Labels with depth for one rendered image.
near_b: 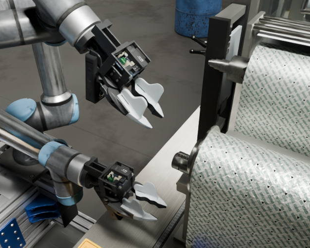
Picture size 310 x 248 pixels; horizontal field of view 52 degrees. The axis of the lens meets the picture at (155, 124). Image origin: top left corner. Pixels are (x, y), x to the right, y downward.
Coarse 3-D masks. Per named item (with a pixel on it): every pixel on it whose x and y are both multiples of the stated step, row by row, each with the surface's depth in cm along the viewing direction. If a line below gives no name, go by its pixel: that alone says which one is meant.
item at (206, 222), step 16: (192, 208) 66; (208, 208) 63; (192, 224) 69; (208, 224) 66; (224, 224) 63; (240, 224) 61; (192, 240) 72; (208, 240) 69; (224, 240) 66; (240, 240) 63; (256, 240) 61; (272, 240) 58; (288, 240) 56
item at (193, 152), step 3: (198, 141) 65; (195, 144) 64; (198, 144) 64; (195, 147) 64; (192, 150) 63; (195, 150) 63; (192, 153) 63; (189, 156) 63; (192, 156) 63; (189, 159) 63; (192, 159) 63; (189, 162) 63; (189, 165) 64; (189, 168) 64
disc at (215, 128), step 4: (212, 128) 62; (216, 128) 65; (208, 132) 61; (212, 132) 63; (204, 136) 60; (208, 136) 62; (204, 140) 60; (200, 144) 60; (200, 148) 59; (196, 152) 59; (196, 156) 59; (192, 160) 59; (196, 160) 60; (192, 164) 59; (192, 168) 59; (192, 172) 60; (188, 176) 60; (192, 176) 61; (188, 180) 60; (188, 184) 61; (188, 188) 62
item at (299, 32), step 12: (264, 12) 76; (252, 24) 70; (264, 24) 72; (276, 24) 71; (288, 24) 70; (300, 24) 72; (264, 36) 70; (276, 36) 69; (288, 36) 68; (300, 36) 66
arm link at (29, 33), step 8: (24, 8) 66; (32, 8) 67; (24, 16) 65; (32, 16) 66; (24, 24) 65; (32, 24) 66; (40, 24) 66; (24, 32) 66; (32, 32) 66; (40, 32) 67; (48, 32) 68; (56, 32) 68; (24, 40) 67; (32, 40) 68; (40, 40) 69; (48, 40) 70; (56, 40) 71; (64, 40) 73
